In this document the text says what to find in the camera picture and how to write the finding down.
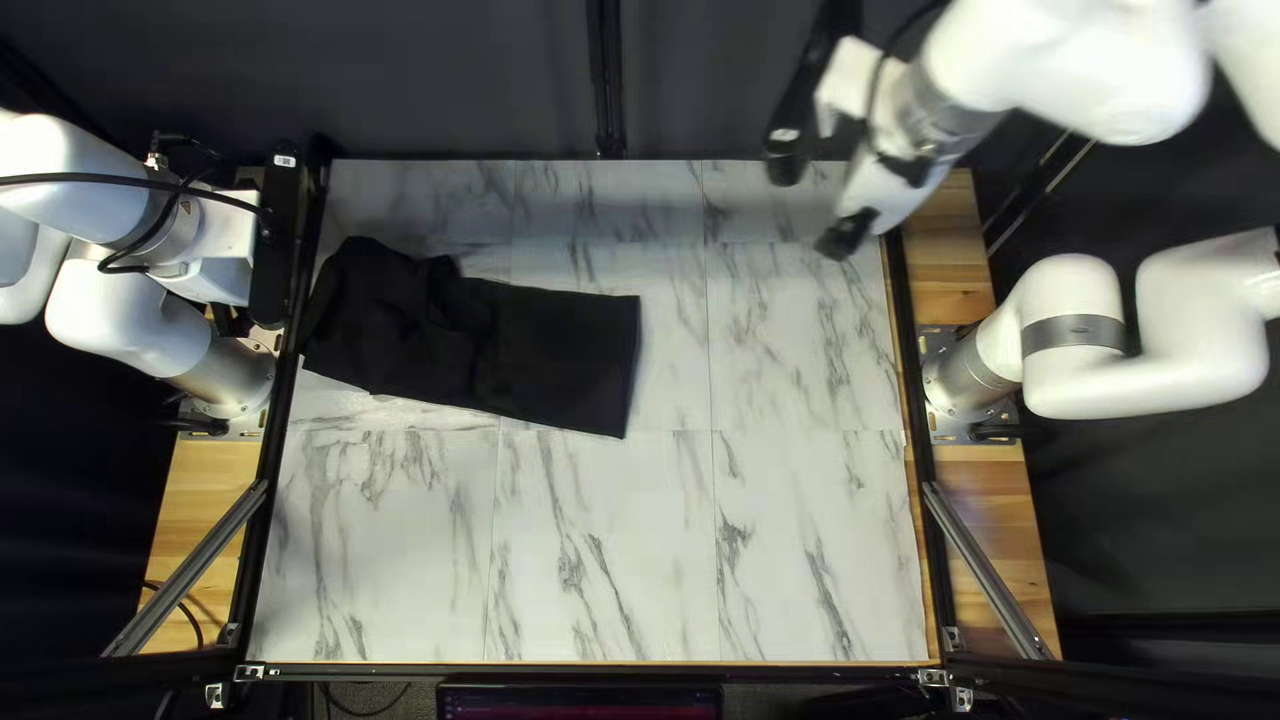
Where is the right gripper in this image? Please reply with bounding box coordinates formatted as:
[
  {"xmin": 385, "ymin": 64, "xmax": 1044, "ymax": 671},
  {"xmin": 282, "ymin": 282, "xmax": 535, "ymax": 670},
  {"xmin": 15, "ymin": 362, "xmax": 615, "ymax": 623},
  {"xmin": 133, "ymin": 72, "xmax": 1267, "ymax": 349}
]
[{"xmin": 814, "ymin": 36, "xmax": 953, "ymax": 237}]

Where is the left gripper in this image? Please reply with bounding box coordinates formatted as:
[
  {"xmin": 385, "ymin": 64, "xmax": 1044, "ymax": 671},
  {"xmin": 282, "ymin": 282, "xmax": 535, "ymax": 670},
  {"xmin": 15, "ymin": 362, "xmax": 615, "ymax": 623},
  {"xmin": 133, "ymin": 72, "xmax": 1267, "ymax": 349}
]
[{"xmin": 150, "ymin": 203, "xmax": 261, "ymax": 307}]

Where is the black t-shirt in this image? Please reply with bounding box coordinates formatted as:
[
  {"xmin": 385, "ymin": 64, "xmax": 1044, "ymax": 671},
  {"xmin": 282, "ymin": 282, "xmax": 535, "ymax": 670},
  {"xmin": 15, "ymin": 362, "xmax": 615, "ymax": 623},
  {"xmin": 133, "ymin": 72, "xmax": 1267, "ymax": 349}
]
[{"xmin": 299, "ymin": 235, "xmax": 644, "ymax": 442}]

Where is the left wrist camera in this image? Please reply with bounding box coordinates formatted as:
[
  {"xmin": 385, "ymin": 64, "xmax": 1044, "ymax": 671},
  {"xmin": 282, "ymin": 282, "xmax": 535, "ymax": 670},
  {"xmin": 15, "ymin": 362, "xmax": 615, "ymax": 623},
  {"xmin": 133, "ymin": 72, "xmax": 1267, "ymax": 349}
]
[{"xmin": 247, "ymin": 149, "xmax": 313, "ymax": 327}]

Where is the black cable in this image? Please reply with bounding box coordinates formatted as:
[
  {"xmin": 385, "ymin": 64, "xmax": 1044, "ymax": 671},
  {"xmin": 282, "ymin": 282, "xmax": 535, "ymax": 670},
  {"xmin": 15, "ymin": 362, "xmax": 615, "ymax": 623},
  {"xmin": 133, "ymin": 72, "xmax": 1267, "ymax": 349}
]
[
  {"xmin": 0, "ymin": 130, "xmax": 271, "ymax": 277},
  {"xmin": 140, "ymin": 578, "xmax": 207, "ymax": 651},
  {"xmin": 318, "ymin": 680, "xmax": 413, "ymax": 719}
]

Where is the black frame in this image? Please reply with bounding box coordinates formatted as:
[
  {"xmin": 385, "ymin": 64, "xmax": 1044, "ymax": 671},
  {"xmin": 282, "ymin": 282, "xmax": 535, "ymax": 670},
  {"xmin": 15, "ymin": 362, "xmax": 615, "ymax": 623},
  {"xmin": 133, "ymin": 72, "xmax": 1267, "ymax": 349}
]
[{"xmin": 100, "ymin": 0, "xmax": 1101, "ymax": 716}]

